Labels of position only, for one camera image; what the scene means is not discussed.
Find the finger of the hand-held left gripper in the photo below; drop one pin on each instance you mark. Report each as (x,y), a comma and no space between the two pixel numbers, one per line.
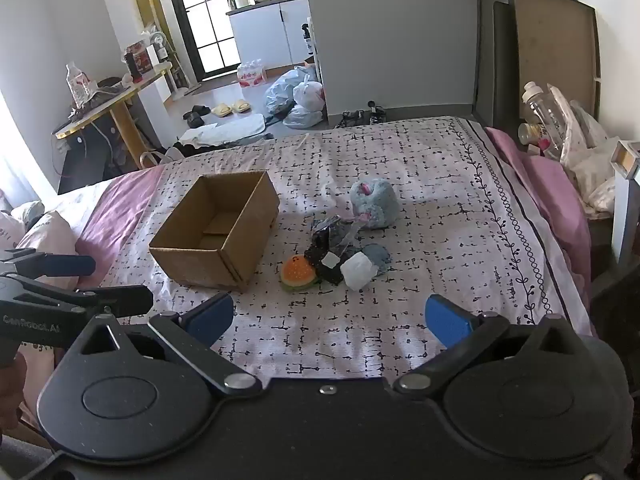
(65,265)
(120,301)

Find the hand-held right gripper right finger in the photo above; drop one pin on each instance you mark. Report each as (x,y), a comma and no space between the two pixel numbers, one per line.
(445,320)

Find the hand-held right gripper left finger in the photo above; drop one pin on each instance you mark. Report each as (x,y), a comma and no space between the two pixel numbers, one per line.
(212,317)

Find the brown cardboard box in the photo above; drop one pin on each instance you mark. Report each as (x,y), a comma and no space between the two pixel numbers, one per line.
(200,260)

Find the blue-grey soft pad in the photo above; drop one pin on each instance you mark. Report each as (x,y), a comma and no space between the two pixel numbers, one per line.
(381,256)

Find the orange slice toy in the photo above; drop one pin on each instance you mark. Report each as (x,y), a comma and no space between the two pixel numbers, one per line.
(298,272)

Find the white soft cube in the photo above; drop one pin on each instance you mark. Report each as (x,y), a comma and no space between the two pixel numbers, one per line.
(357,270)

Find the black fuzzy toy white tag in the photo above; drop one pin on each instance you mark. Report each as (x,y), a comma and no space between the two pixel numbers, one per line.
(315,257)

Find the person's left hand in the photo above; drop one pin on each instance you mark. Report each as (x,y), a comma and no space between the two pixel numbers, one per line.
(12,390)

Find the pale pink pillow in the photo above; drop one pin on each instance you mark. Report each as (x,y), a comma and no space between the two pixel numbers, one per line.
(45,232)

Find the pink bed cover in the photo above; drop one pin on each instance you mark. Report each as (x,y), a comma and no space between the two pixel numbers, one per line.
(107,220)

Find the clear bag with dark item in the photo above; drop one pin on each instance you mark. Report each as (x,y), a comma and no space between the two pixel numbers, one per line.
(351,237)

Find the grey plush toy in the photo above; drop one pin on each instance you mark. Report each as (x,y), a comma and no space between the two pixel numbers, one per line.
(380,205)

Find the table with wooden legs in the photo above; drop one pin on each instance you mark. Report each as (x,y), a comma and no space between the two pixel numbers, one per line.
(95,116)

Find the dark clothes pile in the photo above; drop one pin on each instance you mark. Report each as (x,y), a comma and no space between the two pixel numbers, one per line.
(185,151)

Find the dark cloth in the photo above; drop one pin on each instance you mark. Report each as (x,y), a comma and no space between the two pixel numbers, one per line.
(102,92)

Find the clear water bottle red label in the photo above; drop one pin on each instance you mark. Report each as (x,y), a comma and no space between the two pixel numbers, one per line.
(77,85)

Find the white floor cloth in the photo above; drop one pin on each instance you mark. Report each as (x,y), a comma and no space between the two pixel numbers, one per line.
(225,130)

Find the black slipper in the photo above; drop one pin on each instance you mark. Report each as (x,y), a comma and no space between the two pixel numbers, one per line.
(193,120)
(202,110)

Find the small yellow-capped bottle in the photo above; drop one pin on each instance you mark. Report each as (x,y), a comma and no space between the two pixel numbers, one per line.
(530,134)

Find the yellow slipper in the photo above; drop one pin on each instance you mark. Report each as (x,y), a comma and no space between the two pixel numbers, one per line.
(221,110)
(241,106)

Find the heap of clear plastic bags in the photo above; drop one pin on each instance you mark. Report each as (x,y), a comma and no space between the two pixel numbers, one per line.
(590,160)

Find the red box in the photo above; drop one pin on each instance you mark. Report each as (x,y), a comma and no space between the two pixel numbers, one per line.
(140,60)

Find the white standing fan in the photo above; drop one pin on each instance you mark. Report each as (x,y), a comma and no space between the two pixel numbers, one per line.
(176,75)

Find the clear plastic bag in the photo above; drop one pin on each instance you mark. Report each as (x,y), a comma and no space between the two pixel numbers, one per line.
(302,116)

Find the pile of black gear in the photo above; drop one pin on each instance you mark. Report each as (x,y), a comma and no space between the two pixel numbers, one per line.
(360,116)

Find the large clear bottle white cap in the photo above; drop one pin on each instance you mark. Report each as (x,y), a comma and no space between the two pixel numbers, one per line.
(542,115)

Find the blue-grey plastic bag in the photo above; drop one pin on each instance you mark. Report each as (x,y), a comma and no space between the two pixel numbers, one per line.
(285,90)

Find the white plastic bag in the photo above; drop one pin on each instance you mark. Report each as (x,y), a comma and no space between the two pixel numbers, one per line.
(309,94)

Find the pack of water bottles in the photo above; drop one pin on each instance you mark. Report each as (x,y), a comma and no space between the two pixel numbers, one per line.
(251,74)

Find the dark grey board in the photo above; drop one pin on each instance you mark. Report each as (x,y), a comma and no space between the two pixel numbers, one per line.
(505,70)

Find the black framed glass door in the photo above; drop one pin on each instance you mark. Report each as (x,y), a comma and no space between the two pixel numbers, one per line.
(210,20)

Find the white kitchen cabinet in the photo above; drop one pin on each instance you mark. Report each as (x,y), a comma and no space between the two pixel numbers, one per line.
(260,30)

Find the brown board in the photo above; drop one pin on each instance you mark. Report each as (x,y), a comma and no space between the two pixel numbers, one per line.
(550,45)

